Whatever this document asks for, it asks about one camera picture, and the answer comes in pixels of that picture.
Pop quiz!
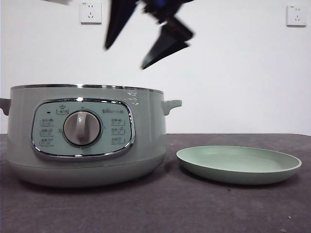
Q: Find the pale green electric steamer pot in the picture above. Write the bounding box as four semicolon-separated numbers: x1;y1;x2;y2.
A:
0;83;183;188

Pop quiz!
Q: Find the pale green round plate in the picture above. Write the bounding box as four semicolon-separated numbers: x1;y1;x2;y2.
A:
176;145;302;187

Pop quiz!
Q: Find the white wall socket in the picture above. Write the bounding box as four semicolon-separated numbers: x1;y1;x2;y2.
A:
286;4;307;27
80;1;102;25

